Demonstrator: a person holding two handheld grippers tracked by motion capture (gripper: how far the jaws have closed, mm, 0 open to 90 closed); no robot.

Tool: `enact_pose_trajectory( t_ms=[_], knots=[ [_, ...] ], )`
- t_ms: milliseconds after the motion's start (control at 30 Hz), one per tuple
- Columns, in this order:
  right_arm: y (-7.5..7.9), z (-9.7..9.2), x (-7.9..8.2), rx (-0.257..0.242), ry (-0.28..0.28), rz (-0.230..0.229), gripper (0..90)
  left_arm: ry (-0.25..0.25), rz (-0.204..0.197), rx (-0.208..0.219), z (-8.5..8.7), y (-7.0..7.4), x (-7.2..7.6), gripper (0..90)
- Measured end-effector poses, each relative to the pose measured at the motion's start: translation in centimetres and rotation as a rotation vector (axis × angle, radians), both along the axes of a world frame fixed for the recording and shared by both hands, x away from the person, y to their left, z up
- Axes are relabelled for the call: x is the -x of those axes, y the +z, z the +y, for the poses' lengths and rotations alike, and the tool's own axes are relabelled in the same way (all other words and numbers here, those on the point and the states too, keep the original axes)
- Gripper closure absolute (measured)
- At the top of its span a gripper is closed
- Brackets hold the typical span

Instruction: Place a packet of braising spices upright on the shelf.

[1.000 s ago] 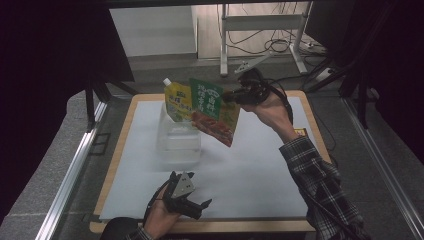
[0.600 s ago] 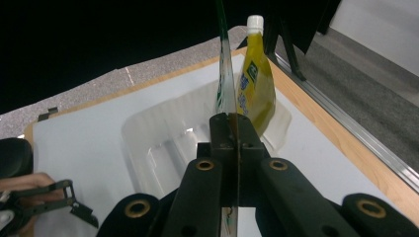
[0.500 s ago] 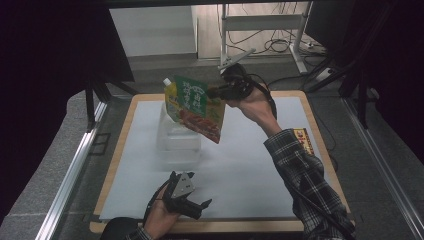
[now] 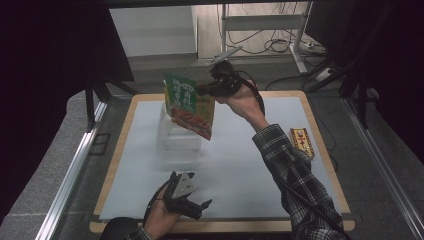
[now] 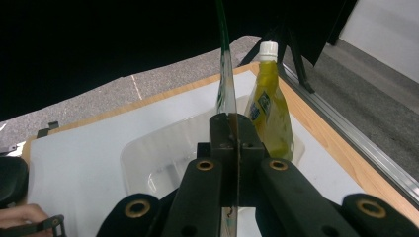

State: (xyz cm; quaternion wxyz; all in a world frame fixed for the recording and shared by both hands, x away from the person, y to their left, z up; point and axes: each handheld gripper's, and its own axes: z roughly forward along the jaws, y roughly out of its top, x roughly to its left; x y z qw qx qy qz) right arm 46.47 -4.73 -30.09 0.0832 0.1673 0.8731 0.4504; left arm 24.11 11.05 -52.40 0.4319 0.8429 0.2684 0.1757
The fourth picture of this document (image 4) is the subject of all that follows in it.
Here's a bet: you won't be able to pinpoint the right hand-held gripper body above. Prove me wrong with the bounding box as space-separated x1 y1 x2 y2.
209 45 243 98

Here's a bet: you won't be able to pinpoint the aluminium rail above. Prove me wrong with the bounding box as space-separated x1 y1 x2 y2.
342 96 424 240
34 101 108 240

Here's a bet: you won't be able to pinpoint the black curtain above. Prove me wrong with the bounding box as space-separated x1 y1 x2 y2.
305 0 424 163
0 0 135 223

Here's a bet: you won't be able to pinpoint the red yellow spice box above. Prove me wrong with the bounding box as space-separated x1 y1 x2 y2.
289 127 316 160

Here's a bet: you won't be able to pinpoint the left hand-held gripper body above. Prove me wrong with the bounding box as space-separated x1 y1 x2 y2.
163 170 204 221

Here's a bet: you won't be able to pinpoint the black metal stand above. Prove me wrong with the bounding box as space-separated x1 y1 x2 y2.
357 64 370 130
84 79 113 132

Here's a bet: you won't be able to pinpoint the person's right hand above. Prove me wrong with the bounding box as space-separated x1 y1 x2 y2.
214 79 270 132

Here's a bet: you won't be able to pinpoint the person's left hand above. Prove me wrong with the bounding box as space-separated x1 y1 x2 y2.
143 186 183 240

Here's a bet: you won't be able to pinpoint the white desk frame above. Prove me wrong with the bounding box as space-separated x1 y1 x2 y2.
219 1 314 74

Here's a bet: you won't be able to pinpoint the white plastic box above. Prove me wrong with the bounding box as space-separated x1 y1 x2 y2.
156 99 203 153

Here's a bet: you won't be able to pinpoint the gold green sauce packet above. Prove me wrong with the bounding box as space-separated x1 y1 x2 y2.
163 73 217 141

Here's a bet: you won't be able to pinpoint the black floor cables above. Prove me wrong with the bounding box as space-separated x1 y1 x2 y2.
226 3 303 55

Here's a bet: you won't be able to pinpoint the white panel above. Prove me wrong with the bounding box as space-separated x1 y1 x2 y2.
109 5 198 58

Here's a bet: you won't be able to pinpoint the white power strip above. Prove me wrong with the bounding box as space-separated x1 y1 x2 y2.
299 41 328 57

